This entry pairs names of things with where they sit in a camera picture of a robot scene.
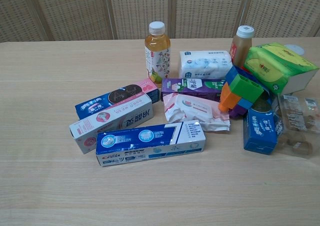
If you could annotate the white round disc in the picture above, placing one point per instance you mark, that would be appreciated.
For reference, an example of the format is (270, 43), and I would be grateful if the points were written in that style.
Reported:
(296, 48)

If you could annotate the blue white toothpaste box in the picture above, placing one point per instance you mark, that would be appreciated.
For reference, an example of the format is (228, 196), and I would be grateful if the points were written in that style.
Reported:
(150, 143)

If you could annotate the blue pink cookie box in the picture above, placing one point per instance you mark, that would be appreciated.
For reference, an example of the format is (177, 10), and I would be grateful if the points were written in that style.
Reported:
(117, 98)

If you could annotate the woven rattan folding screen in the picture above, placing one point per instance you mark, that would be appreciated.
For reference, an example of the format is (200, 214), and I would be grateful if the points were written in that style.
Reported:
(140, 10)

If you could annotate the purple green carton box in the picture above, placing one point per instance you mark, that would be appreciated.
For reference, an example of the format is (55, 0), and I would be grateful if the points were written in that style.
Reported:
(192, 88)

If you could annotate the green tissue pack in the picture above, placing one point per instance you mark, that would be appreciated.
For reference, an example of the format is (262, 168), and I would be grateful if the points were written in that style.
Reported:
(277, 65)

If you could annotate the colourful building block toy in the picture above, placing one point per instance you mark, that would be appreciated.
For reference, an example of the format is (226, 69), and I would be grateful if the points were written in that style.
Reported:
(242, 88)

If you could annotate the clear plastic snack package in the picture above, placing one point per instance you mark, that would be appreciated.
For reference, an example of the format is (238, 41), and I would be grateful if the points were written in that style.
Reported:
(297, 125)

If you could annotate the white tissue pack blue print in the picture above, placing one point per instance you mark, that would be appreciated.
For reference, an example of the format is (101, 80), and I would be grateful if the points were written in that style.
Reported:
(205, 64)

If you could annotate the brown juice bottle white cap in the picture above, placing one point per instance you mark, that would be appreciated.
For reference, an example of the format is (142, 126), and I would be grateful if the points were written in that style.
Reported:
(238, 50)

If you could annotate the white pink toothpaste box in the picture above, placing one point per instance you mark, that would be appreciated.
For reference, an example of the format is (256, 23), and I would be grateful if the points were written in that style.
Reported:
(110, 125)

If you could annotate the yellow tea bottle floral label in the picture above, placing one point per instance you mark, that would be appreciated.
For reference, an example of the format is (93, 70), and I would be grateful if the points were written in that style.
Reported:
(158, 53)

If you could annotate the short blue cookie box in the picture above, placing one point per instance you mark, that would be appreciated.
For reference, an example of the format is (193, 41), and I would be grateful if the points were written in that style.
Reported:
(261, 130)

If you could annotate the pink white wet wipes pack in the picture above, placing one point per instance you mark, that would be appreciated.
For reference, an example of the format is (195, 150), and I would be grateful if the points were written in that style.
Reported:
(192, 110)

